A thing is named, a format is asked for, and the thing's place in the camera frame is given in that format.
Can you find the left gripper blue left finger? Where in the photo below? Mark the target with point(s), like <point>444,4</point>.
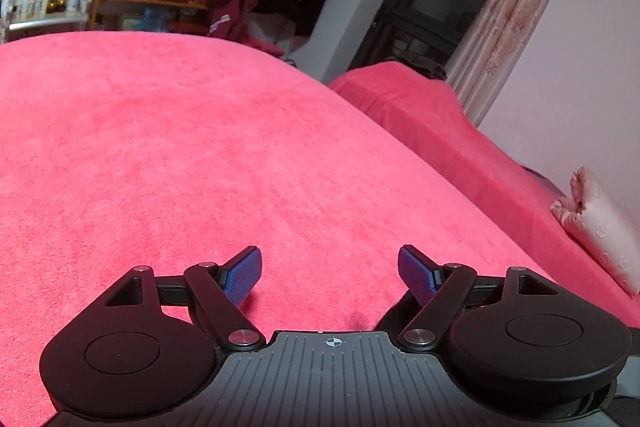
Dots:
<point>225,286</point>

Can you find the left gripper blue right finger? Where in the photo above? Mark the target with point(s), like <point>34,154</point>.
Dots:
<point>424,277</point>

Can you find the pink far bed cover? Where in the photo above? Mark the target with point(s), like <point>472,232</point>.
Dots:
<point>426,116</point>

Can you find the pink patterned curtain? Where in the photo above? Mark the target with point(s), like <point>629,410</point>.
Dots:
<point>488,52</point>

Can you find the table with cosmetic bottles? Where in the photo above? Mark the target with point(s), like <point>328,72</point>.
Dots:
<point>29,18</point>

